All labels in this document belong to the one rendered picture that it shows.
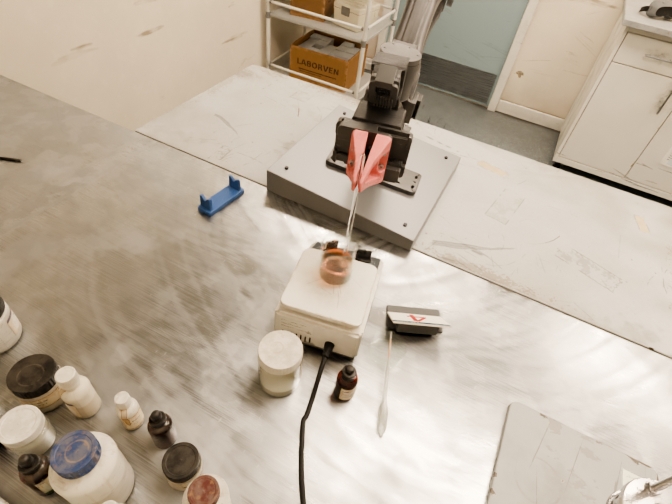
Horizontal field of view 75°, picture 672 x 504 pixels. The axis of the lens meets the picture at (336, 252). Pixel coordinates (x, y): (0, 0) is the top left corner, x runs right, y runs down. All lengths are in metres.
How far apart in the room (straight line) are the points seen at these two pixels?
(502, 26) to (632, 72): 0.96
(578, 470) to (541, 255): 0.42
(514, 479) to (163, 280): 0.59
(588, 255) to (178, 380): 0.80
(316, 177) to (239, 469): 0.55
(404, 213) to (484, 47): 2.74
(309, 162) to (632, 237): 0.71
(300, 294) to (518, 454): 0.36
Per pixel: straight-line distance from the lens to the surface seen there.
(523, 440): 0.69
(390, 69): 0.57
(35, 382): 0.65
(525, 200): 1.08
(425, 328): 0.71
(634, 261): 1.07
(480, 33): 3.51
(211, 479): 0.52
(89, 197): 0.97
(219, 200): 0.89
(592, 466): 0.72
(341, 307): 0.62
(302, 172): 0.90
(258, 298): 0.73
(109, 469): 0.54
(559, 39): 3.47
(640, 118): 3.01
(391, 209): 0.87
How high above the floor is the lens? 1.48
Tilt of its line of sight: 46 degrees down
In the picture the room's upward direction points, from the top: 9 degrees clockwise
